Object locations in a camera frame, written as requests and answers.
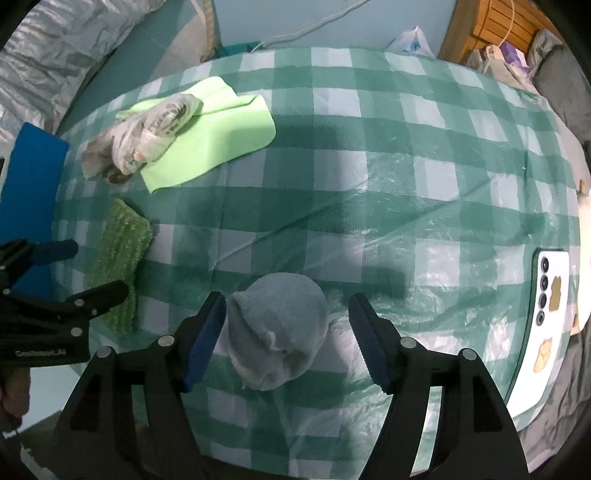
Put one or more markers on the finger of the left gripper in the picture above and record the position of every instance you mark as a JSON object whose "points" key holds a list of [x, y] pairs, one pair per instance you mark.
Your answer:
{"points": [[26, 312], [19, 256]]}

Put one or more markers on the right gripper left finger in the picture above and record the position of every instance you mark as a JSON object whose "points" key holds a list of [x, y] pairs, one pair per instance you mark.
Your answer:
{"points": [[95, 437]]}

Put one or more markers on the green knitted dishcloth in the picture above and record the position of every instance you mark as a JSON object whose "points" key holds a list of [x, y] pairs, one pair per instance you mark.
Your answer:
{"points": [[125, 239]]}

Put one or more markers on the grey patterned cloth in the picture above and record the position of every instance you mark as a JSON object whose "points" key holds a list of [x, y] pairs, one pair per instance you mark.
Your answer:
{"points": [[138, 139]]}

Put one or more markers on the grey sock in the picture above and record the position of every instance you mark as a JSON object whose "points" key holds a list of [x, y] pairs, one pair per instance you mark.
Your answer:
{"points": [[275, 329]]}

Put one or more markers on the bright green cloth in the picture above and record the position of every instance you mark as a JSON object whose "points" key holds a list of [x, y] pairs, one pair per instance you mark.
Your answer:
{"points": [[226, 127]]}

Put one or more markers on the person's left hand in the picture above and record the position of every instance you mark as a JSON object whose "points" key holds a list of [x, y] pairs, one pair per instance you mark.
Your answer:
{"points": [[15, 399]]}

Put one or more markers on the blue edged cardboard box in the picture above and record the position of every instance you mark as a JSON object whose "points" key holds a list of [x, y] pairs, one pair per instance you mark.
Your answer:
{"points": [[28, 200]]}

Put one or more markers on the white smartphone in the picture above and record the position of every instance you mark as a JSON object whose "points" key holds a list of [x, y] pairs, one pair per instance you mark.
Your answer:
{"points": [[546, 317]]}

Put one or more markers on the silver crinkled cover sheet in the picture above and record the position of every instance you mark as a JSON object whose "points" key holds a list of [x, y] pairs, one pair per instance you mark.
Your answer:
{"points": [[51, 53]]}

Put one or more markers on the green white checkered tablecloth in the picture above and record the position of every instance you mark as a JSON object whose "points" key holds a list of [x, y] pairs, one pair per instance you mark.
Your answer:
{"points": [[425, 185]]}

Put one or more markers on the white plastic bag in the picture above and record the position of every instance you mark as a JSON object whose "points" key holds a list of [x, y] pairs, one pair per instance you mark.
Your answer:
{"points": [[411, 41]]}

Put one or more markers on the wooden slatted headboard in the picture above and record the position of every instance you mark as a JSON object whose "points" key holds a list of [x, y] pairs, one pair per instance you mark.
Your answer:
{"points": [[478, 23]]}

